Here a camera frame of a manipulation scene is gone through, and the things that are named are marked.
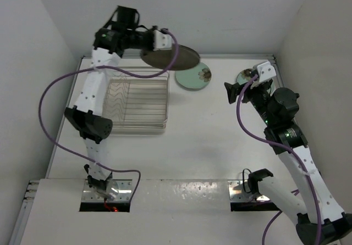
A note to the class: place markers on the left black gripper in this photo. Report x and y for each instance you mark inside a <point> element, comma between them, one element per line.
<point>150,34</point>

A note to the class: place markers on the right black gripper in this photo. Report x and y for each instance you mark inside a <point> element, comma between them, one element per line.
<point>233,90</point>

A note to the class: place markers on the brown plate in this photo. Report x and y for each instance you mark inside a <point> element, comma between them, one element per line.
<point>187,58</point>

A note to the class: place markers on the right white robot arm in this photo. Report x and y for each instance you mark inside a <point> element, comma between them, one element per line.
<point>316,215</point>

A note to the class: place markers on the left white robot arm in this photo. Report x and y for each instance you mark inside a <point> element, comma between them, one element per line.
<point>111,40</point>

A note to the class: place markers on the green floral plate right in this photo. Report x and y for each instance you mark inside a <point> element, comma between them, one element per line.
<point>244,76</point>

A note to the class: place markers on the green floral plate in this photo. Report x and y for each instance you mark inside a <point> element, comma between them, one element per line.
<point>244,76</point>
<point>195,78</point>

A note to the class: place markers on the green floral plate left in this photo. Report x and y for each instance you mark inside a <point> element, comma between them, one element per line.
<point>195,78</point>

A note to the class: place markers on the white front cover board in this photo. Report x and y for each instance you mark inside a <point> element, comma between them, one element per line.
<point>162,212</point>

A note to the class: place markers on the aluminium frame rail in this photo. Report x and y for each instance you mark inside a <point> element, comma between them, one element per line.
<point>280,63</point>

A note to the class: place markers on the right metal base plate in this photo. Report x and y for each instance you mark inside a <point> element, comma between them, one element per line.
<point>239,192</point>

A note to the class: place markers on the metal base plate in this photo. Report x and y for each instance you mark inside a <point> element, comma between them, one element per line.
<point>239,192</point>
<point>118,191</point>

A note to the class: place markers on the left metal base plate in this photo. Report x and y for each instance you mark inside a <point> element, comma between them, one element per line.
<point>118,191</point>

